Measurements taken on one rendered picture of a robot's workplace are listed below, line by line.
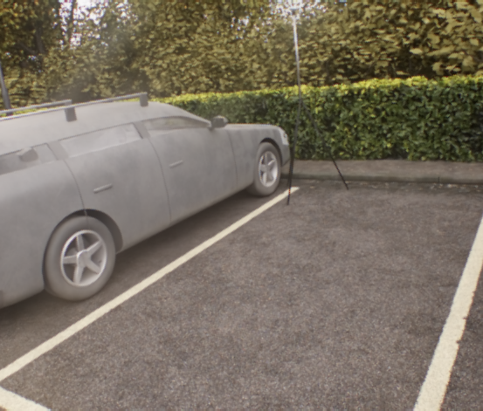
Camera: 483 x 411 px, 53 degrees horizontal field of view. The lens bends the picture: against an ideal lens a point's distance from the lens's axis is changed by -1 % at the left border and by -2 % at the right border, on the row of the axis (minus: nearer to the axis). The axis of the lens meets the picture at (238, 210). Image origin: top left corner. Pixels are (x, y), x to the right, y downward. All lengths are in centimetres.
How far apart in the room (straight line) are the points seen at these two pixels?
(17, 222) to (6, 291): 47
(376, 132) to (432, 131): 74
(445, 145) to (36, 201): 505
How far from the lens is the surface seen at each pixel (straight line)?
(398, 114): 687
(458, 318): 328
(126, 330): 345
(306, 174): 667
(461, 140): 670
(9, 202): 354
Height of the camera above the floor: 164
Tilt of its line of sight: 17 degrees down
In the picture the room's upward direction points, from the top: 7 degrees counter-clockwise
